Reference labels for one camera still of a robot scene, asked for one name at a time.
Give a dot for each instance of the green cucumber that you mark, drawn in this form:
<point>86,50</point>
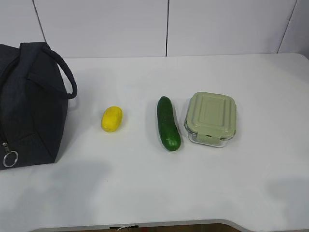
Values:
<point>167,128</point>

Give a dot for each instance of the yellow lemon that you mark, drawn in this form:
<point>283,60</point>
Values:
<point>111,119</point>

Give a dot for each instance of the glass container with green lid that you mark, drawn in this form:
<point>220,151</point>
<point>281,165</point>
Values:
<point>211,119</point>

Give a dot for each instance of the dark blue lunch bag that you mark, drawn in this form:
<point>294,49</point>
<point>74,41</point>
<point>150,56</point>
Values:
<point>35,88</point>

